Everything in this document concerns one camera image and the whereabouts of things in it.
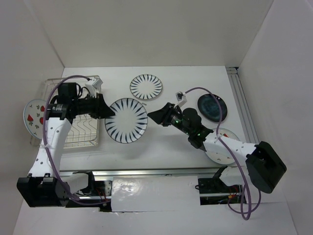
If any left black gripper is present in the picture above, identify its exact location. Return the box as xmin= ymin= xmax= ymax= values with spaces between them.
xmin=72 ymin=92 xmax=115 ymax=119

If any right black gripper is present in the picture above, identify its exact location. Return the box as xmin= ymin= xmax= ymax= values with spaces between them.
xmin=147 ymin=102 xmax=192 ymax=136

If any blue striped plate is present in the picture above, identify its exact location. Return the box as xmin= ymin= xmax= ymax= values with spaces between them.
xmin=105 ymin=98 xmax=148 ymax=144
xmin=130 ymin=74 xmax=163 ymax=100

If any strawberry pattern plate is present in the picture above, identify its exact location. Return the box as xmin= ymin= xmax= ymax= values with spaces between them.
xmin=206 ymin=128 xmax=240 ymax=165
xmin=23 ymin=99 xmax=46 ymax=140

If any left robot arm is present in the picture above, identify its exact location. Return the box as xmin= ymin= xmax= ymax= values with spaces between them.
xmin=17 ymin=79 xmax=115 ymax=208

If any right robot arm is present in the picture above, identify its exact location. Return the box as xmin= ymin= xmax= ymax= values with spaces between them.
xmin=148 ymin=103 xmax=287 ymax=194

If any right dark blue glazed plate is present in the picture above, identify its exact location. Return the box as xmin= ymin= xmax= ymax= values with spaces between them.
xmin=197 ymin=94 xmax=228 ymax=123

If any white glossy cover sheet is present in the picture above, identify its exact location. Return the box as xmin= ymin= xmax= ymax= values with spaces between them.
xmin=111 ymin=176 xmax=200 ymax=212

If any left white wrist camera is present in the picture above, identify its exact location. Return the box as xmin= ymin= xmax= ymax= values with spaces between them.
xmin=85 ymin=77 xmax=103 ymax=97

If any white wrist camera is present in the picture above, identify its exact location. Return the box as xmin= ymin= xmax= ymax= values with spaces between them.
xmin=174 ymin=92 xmax=187 ymax=108
xmin=85 ymin=77 xmax=103 ymax=97

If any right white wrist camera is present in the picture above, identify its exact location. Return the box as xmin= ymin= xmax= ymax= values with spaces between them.
xmin=174 ymin=92 xmax=187 ymax=108

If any white wire dish rack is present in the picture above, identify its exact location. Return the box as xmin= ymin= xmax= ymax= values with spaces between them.
xmin=35 ymin=78 xmax=100 ymax=149

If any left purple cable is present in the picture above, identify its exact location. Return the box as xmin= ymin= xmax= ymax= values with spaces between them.
xmin=42 ymin=74 xmax=111 ymax=205

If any aluminium rail frame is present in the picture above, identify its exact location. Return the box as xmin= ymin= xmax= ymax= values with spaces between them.
xmin=36 ymin=66 xmax=268 ymax=206

